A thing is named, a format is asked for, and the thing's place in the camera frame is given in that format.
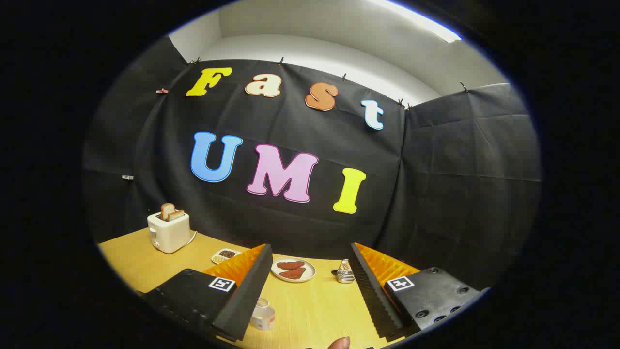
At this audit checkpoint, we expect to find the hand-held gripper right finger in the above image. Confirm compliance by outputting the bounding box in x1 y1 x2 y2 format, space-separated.
350 242 490 340

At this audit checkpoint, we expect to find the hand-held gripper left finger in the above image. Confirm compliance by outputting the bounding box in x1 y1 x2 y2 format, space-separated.
136 244 273 342

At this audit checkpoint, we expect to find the clear plastic juice bottle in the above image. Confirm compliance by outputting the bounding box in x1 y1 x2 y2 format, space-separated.
250 298 276 331

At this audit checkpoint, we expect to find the white divided snack dish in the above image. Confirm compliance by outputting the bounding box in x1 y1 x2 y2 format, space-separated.
211 248 242 265

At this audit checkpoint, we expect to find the wooden table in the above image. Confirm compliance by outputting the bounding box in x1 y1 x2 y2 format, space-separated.
98 228 422 349

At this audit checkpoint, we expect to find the white round plate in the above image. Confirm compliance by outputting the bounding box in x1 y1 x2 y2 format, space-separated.
271 257 316 283

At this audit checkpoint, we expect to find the cream toaster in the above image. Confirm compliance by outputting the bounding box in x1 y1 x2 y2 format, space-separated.
147 211 191 254

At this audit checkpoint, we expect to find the black backdrop cloth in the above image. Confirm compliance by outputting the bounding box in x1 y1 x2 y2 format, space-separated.
82 35 542 291

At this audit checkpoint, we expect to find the metal wire holder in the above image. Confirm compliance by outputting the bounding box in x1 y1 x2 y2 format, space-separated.
337 259 356 284

